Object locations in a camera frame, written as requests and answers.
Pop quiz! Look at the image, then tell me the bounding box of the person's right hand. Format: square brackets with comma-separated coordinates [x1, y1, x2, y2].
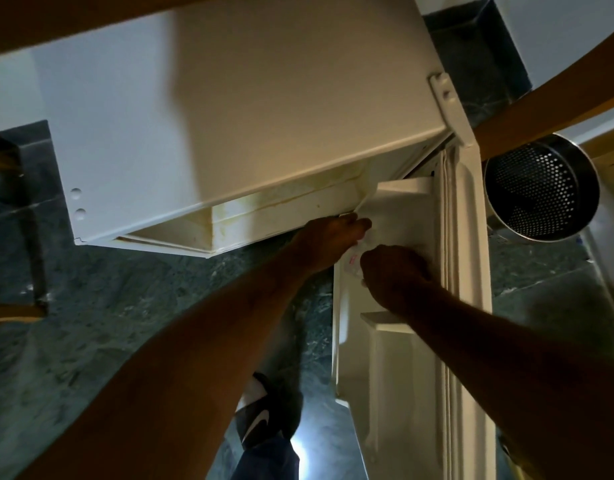
[359, 245, 439, 316]

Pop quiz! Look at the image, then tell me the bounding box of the person's left hand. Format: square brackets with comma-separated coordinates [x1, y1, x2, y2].
[289, 213, 373, 276]

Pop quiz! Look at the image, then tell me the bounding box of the clear plastic packet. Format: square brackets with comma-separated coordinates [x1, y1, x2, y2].
[345, 240, 372, 278]

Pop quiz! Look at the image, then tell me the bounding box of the person's right forearm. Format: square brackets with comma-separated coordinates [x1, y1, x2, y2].
[399, 282, 614, 480]

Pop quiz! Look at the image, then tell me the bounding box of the person's left forearm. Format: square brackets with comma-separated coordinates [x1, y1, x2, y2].
[14, 255, 315, 480]

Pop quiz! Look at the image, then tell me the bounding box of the white refrigerator door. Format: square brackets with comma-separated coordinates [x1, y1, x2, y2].
[331, 143, 499, 480]

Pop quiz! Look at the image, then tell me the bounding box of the white small refrigerator body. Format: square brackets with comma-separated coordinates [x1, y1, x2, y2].
[29, 0, 452, 259]

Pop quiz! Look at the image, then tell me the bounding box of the black and white shoe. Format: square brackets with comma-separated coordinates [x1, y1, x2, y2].
[234, 372, 304, 450]

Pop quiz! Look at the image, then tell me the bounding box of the perforated metal bin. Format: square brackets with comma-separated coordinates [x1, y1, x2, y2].
[483, 133, 602, 243]

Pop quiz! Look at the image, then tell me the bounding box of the blue trouser leg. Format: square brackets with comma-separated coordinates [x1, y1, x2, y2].
[230, 434, 301, 480]

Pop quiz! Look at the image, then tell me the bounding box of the wooden beam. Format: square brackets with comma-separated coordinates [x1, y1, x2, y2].
[0, 0, 230, 59]

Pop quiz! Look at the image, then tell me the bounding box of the white door hinge bracket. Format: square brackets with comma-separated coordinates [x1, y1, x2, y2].
[429, 72, 476, 148]

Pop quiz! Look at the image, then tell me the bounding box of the curved wooden rail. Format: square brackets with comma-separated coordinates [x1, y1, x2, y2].
[474, 21, 614, 163]

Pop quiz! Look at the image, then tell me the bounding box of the wooden chair frame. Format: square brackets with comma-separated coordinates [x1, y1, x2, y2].
[0, 130, 51, 330]

